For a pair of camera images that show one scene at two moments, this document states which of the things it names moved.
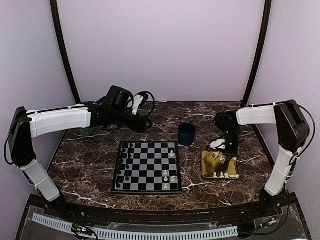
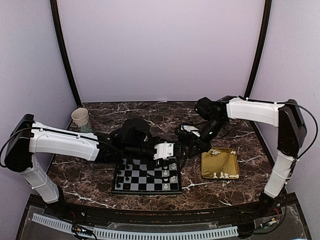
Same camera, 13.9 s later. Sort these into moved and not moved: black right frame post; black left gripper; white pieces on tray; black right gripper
Moved: black left gripper; black right gripper
Not moved: white pieces on tray; black right frame post
